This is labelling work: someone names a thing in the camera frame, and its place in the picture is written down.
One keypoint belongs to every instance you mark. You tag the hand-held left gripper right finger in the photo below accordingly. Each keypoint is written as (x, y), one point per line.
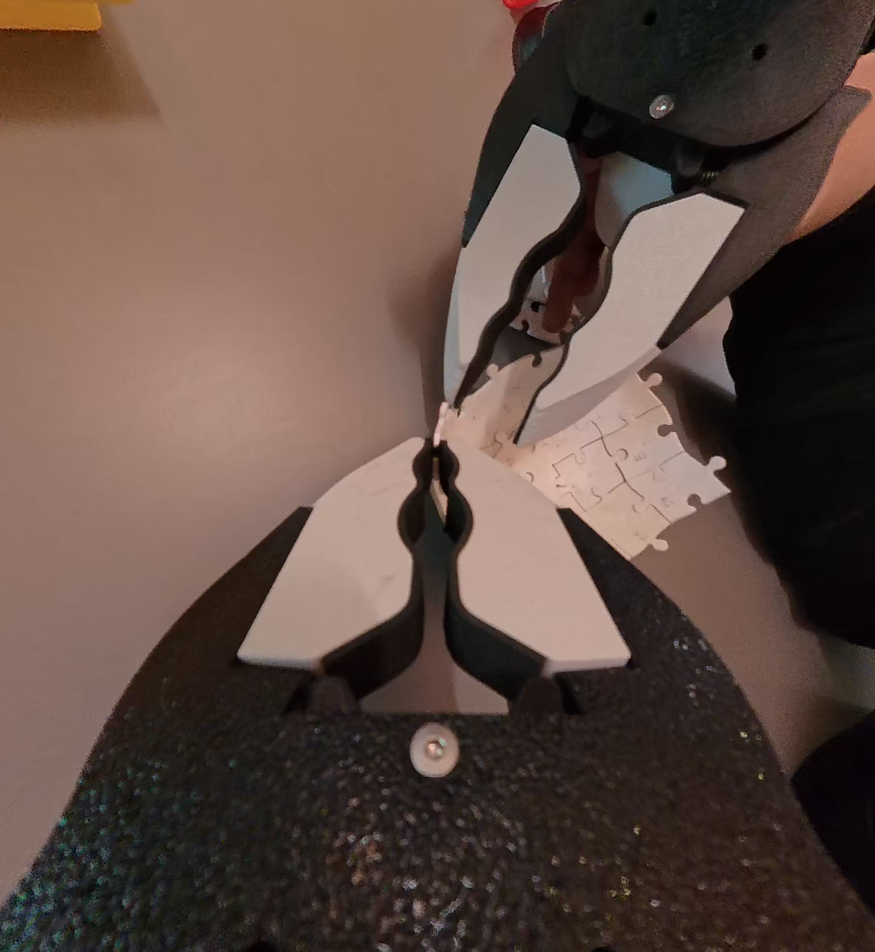
(534, 587)

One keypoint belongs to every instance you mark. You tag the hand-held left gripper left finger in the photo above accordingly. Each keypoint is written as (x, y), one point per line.
(341, 580)

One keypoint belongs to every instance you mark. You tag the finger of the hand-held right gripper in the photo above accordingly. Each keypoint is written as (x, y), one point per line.
(653, 282)
(512, 216)

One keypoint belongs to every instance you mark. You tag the partly built white puzzle ball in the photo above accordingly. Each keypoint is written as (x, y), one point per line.
(616, 476)

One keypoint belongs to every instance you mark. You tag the person's right hand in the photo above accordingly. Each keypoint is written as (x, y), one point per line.
(575, 268)

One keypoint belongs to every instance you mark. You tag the red plastic clip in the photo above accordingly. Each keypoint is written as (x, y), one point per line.
(523, 4)

